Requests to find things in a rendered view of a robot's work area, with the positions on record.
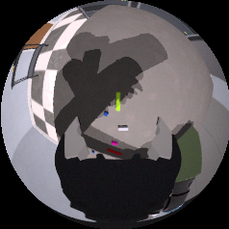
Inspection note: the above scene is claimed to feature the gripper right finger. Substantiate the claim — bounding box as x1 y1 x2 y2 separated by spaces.
147 116 182 191

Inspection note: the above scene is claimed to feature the grey rod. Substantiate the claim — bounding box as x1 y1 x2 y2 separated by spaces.
118 126 128 131

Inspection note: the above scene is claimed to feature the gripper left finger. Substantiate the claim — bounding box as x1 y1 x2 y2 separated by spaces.
55 116 89 190

